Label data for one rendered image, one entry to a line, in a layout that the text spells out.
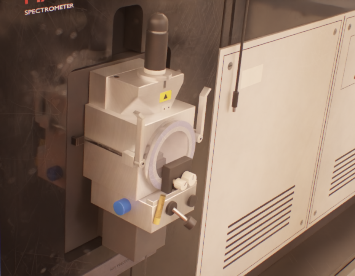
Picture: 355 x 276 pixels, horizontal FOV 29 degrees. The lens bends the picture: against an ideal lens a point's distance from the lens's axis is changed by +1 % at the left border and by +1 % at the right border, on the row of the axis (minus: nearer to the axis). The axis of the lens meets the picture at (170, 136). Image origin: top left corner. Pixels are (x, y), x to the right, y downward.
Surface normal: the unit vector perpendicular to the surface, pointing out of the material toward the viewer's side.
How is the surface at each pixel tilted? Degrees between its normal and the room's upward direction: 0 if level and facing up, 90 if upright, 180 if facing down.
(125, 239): 90
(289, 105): 90
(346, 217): 0
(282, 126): 90
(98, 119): 90
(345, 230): 0
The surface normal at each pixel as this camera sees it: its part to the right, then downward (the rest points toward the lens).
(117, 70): 0.07, -0.91
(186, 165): 0.77, 0.31
